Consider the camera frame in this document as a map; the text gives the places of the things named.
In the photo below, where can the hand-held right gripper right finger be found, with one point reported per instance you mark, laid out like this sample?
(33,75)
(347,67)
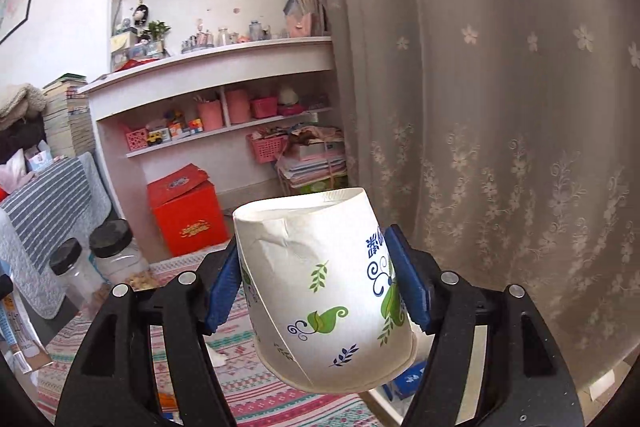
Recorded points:
(410,277)

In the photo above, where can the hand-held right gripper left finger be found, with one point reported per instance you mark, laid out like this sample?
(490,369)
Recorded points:
(222,292)

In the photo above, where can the white leaf-print paper cup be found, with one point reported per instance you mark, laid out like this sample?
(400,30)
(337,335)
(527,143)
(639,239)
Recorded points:
(310,287)

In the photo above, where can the red cardboard box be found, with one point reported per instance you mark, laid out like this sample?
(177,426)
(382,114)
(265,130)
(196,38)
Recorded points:
(190,222)

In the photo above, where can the patterned tablecloth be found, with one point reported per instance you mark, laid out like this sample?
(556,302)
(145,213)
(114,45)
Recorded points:
(260,387)

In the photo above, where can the blue snack packet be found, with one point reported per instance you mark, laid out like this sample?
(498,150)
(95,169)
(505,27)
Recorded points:
(407,379)

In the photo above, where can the plastic jar black lid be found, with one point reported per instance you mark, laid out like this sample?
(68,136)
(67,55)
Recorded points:
(117,257)
(75,277)

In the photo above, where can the pink plastic basket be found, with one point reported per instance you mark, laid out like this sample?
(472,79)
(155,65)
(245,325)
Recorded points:
(265,149)

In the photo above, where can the yellow toy truck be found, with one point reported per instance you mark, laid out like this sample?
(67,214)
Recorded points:
(157,138)

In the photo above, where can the pink lattice box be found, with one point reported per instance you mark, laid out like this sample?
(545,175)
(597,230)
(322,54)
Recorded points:
(136,140)

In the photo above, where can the pink pen holder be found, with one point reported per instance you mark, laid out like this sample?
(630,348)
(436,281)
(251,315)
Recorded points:
(210,117)

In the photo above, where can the floral lace curtain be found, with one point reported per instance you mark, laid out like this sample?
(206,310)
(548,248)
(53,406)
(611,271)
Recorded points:
(475,107)

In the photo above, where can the pink storage container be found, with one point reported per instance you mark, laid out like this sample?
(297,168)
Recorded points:
(238,107)

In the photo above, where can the small pink basket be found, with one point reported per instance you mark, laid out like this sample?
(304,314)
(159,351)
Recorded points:
(264,108)

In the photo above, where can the grey sofa striped cover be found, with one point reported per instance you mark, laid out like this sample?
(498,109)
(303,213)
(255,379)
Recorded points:
(45,207)

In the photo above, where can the printed cardboard packet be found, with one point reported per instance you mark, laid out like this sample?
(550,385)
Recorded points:
(20,337)

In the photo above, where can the white bookshelf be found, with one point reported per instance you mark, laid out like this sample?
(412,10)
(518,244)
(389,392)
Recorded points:
(260,62)

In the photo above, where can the tall stack of books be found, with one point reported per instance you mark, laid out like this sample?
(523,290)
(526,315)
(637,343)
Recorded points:
(65,117)

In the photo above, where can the light pink garment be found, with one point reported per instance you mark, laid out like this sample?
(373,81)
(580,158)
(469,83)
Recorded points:
(14,174)

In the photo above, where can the dark clothes pile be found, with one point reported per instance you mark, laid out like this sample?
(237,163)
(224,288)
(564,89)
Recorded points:
(17,132)

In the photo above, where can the small potted plant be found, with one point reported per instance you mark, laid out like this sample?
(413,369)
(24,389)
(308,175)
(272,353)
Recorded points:
(158,29)

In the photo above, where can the cream fleece blanket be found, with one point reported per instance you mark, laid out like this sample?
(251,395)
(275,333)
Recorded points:
(20,99)

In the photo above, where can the dark-haired doll figure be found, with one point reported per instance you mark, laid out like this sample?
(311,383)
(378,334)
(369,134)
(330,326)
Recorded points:
(140,14)

